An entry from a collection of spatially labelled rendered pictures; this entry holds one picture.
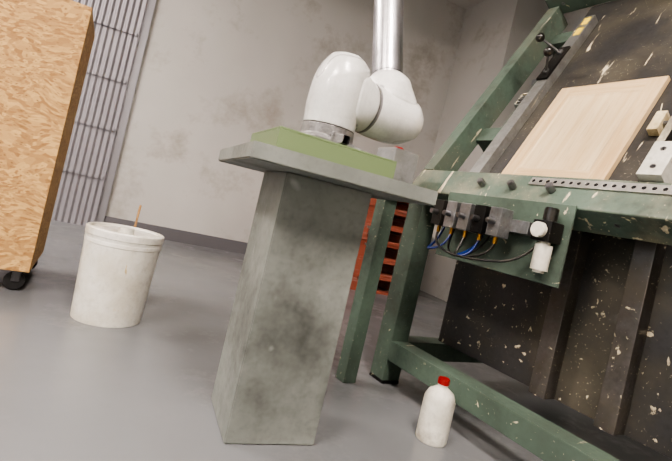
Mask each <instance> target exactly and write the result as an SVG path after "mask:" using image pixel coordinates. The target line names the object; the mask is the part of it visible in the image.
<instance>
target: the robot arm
mask: <svg viewBox="0 0 672 461"><path fill-rule="evenodd" d="M403 9H404V0H374V15H373V48H372V75H371V76H370V77H369V75H370V71H369V68H368V66H367V65H366V63H365V62H364V61H363V60H362V59H361V57H359V56H358V55H355V54H352V53H348V52H334V53H332V54H331V55H329V56H328V57H327V58H326V59H325V60H324V61H323V62H322V63H321V65H320V66H319V68H318V70H317V72H316V73H315V76H314V78H313V81H312V84H311V87H310V90H309V94H308V98H307V102H306V107H305V113H304V118H303V122H302V125H301V128H300V132H303V133H306V134H309V135H313V136H316V137H319V138H322V139H326V140H329V141H332V142H335V143H339V144H342V145H345V146H348V147H351V148H355V149H358V150H361V151H364V150H362V149H360V148H358V147H356V146H354V145H353V139H354V133H355V132H357V133H359V134H361V135H363V136H365V137H367V138H370V139H372V140H375V141H378V142H382V143H386V144H402V143H406V142H409V141H411V140H413V139H415V138H416V137H417V136H418V135H419V134H420V132H421V130H422V127H423V122H424V117H423V113H422V110H421V107H420V105H419V104H417V101H416V98H415V95H414V92H413V89H412V86H411V82H410V80H409V79H408V78H407V77H406V76H405V75H404V74H403ZM364 152H365V151H364Z"/></svg>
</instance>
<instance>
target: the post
mask: <svg viewBox="0 0 672 461"><path fill-rule="evenodd" d="M396 205H397V201H391V200H383V199H377V201H376V205H375V209H374V213H373V218H372V222H371V226H370V231H369V235H368V239H367V244H366V248H365V252H364V256H363V261H362V265H361V269H360V274H359V278H358V282H357V287H356V291H355V295H354V299H353V304H352V308H351V312H350V317H349V321H348V325H347V329H346V334H345V338H344V342H343V347H342V351H341V355H340V360H339V364H338V368H337V372H336V378H338V379H339V380H340V381H341V382H342V383H355V382H356V377H357V373H358V369H359V364H360V360H361V356H362V351H363V347H364V343H365V339H366V334H367V330H368V326H369V321H370V317H371V313H372V308H373V304H374V300H375V295H376V291H377V287H378V283H379V278H380V274H381V270H382V265H383V261H384V257H385V252H386V248H387V244H388V240H389V235H390V231H391V227H392V222H393V218H394V214H395V209H396Z"/></svg>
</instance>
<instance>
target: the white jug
mask: <svg viewBox="0 0 672 461"><path fill-rule="evenodd" d="M449 385H450V379H449V378H447V377H444V376H439V377H438V385H434V386H430V387H429V388H428V389H427V391H426V392H425V394H424V397H423V402H422V406H421V410H420V415H419V419H418V423H417V428H416V432H415V433H416V437H417V438H418V439H419V440H420V441H421V442H423V443H424V444H427V445H429V446H432V447H437V448H442V447H444V446H445V445H446V444H447V439H448V435H449V431H450V426H451V422H452V418H453V413H454V409H455V405H456V403H455V397H454V394H453V393H452V392H451V391H450V390H449V389H448V386H449Z"/></svg>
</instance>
